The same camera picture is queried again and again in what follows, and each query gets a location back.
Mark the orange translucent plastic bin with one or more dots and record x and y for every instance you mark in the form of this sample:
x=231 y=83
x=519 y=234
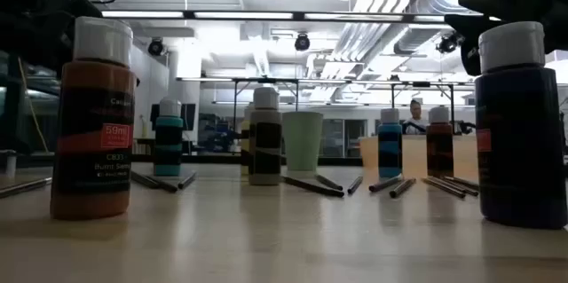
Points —
x=415 y=154

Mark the grey paint bottle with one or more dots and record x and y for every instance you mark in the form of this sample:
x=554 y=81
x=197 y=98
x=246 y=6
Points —
x=265 y=150

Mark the shelf with blue bins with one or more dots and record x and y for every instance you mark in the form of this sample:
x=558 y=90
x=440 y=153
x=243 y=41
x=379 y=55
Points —
x=217 y=134

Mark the small white cylinder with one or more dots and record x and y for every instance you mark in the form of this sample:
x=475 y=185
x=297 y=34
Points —
x=11 y=165

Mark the yellow paint bottle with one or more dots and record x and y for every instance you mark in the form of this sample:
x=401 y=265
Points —
x=245 y=141

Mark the light green plastic cup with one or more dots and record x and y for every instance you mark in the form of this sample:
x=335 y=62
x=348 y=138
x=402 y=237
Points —
x=302 y=141

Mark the brown wooden box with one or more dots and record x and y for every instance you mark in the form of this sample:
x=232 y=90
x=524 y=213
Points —
x=144 y=147

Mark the red-brown paint bottle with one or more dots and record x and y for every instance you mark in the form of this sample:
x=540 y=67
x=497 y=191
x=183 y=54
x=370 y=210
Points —
x=439 y=150

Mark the dark blue paint bottle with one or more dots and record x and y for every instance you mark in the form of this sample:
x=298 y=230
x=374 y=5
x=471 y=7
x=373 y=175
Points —
x=519 y=150

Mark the black table frame rail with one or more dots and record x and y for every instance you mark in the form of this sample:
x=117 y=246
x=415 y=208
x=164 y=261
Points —
x=213 y=159

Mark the black overhead light bar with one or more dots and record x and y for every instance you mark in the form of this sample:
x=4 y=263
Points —
x=142 y=14

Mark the burnt sienna paint bottle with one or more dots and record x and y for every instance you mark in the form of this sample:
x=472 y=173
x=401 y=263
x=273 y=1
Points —
x=93 y=141

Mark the black ceiling spotlight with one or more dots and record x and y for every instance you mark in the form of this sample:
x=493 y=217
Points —
x=155 y=47
x=448 y=43
x=302 y=42

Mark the small teal paint bottle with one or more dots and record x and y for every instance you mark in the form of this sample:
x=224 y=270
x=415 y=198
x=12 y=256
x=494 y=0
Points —
x=168 y=150

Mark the person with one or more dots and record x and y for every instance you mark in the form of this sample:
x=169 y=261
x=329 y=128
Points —
x=415 y=112

